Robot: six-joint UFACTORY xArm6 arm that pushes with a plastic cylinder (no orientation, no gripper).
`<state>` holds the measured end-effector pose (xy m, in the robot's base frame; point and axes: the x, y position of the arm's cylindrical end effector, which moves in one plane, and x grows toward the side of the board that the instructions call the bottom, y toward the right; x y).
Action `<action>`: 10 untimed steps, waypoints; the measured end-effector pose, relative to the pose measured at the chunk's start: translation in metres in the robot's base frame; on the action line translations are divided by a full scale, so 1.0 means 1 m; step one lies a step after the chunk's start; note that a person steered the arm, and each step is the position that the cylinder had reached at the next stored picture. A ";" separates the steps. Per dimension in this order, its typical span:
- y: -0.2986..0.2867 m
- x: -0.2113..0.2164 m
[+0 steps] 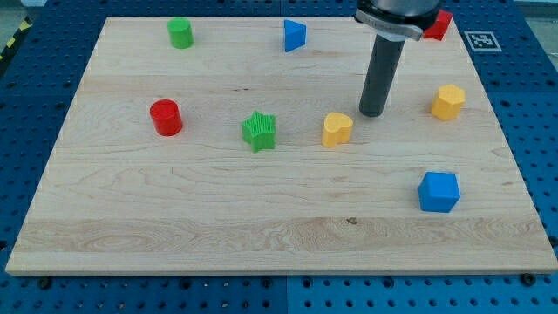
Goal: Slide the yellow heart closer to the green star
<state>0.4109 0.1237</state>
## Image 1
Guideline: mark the white fiducial marker tag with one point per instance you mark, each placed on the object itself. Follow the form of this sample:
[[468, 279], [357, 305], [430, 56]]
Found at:
[[482, 41]]

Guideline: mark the red cube block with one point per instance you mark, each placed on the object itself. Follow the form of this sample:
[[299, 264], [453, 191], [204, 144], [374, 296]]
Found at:
[[438, 30]]

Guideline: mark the blue triangle block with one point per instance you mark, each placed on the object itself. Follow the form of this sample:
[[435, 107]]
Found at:
[[294, 35]]

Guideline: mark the red cylinder block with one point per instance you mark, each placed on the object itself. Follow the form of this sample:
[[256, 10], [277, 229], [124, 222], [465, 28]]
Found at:
[[166, 118]]

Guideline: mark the blue cube block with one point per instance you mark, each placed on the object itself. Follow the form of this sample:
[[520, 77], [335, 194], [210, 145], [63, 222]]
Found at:
[[438, 192]]

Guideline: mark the yellow heart block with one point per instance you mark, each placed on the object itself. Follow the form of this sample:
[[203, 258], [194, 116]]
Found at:
[[337, 129]]

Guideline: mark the yellow hexagon block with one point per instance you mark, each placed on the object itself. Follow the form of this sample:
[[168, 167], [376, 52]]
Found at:
[[448, 102]]

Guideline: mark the green star block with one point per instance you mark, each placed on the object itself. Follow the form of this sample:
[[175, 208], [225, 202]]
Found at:
[[259, 131]]

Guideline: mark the green cylinder block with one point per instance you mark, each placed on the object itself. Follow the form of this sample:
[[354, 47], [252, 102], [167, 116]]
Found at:
[[180, 33]]

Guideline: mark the light wooden board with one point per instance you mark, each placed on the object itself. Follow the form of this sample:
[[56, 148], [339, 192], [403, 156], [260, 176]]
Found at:
[[118, 199]]

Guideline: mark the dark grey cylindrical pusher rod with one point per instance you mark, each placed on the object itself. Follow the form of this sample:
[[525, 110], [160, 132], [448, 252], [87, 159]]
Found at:
[[383, 64]]

